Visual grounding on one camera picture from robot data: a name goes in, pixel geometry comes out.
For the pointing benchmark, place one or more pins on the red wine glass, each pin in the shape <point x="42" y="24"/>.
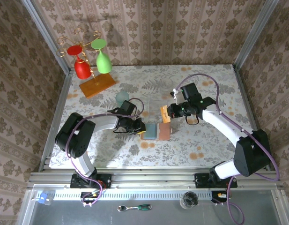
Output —
<point x="82" y="68"/>

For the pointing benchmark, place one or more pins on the frosted teal glass cup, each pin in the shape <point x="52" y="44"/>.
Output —
<point x="122" y="96"/>

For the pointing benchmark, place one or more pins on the blue plastic connector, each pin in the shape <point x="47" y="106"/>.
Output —
<point x="42" y="198"/>

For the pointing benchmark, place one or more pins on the grey metal sheet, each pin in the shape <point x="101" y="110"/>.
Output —
<point x="64" y="215"/>

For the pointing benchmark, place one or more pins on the green wine glass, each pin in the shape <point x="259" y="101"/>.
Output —
<point x="103" y="62"/>

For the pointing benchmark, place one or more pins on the floral tablecloth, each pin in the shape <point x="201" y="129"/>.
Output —
<point x="181" y="150"/>

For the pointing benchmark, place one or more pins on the aluminium frame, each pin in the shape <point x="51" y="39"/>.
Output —
<point x="153" y="178"/>

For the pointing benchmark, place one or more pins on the clear glass jar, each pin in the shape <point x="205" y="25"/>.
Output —
<point x="188" y="200"/>

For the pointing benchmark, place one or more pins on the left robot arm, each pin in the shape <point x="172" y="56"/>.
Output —
<point x="74" y="136"/>

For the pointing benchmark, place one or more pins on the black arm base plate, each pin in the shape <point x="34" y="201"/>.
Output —
<point x="106" y="180"/>
<point x="200" y="180"/>

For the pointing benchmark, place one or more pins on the clear glass tumbler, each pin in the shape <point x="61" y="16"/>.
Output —
<point x="166" y="85"/>

